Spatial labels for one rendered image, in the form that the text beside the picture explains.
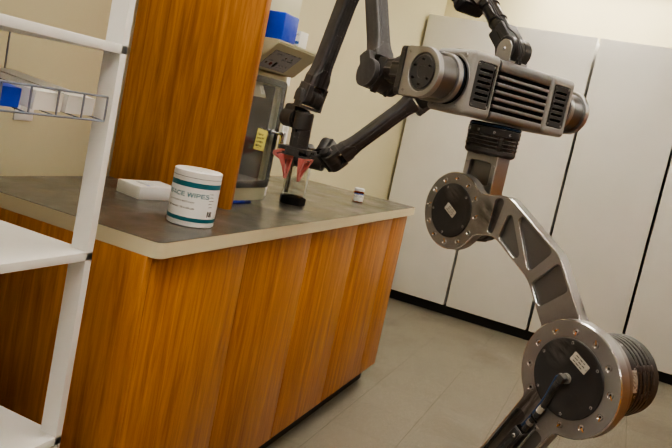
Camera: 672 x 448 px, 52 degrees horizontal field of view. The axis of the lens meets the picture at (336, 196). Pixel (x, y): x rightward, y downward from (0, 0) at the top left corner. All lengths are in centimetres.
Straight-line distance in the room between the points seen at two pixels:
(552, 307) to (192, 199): 94
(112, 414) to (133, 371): 11
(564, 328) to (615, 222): 360
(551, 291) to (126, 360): 99
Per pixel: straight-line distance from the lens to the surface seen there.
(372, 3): 194
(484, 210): 173
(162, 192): 221
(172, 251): 170
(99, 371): 182
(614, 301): 518
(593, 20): 569
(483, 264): 524
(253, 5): 227
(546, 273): 162
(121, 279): 173
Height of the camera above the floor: 131
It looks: 7 degrees down
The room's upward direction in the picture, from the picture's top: 12 degrees clockwise
